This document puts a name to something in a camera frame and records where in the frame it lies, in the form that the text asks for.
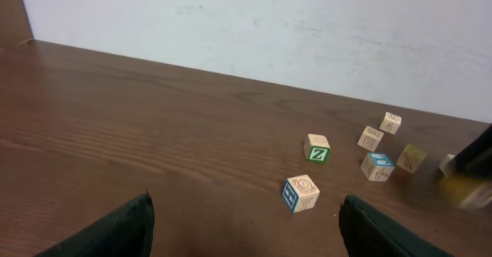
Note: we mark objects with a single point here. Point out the yellow-top wooden block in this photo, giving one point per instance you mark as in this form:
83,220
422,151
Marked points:
411,158

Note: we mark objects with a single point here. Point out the blue-side snail block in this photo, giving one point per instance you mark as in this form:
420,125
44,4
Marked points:
300,193

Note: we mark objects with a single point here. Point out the far plain wooden block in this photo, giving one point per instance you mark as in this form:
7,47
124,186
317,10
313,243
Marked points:
390,123

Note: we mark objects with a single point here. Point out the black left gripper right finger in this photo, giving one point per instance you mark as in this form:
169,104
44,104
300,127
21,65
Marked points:
368,232

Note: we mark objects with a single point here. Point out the green Z block left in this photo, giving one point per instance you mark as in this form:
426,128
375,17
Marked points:
316,148

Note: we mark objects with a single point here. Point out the plain wooden picture block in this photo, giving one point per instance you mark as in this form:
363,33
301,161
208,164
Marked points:
370,138

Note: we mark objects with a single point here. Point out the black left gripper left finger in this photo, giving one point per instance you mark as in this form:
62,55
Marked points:
126,231

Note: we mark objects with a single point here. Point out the green N wooden block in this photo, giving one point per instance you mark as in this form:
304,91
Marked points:
448,165

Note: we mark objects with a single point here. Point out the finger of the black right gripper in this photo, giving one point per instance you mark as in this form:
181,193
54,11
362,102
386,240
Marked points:
475,159

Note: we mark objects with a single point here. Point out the soccer ball yellow-top block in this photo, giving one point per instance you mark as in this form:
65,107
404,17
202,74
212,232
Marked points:
465,192

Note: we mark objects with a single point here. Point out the blue-top umbrella block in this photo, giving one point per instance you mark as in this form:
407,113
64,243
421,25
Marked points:
377,167

